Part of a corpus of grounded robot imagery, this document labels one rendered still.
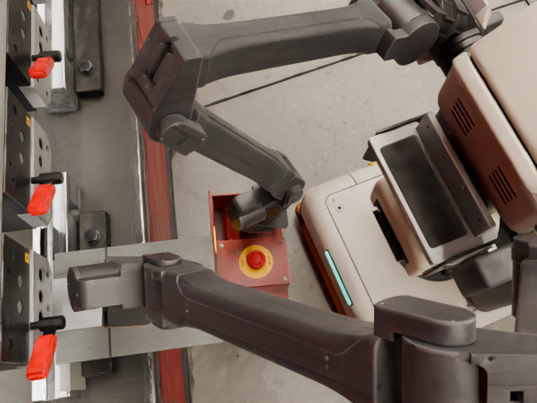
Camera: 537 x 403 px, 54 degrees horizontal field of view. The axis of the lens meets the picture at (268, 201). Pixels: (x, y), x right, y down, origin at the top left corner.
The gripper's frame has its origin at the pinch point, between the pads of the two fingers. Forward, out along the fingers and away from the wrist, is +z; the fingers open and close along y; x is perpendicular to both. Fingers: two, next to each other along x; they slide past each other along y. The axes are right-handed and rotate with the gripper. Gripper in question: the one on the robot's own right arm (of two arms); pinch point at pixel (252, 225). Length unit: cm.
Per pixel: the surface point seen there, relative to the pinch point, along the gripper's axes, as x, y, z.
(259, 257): 9.3, 1.8, -8.0
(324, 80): -82, -55, 60
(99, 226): 3.0, 33.4, -10.1
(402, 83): -78, -86, 52
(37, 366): 30, 40, -42
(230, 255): 7.7, 6.8, -3.7
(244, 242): 5.2, 3.6, -4.6
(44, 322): 24, 40, -37
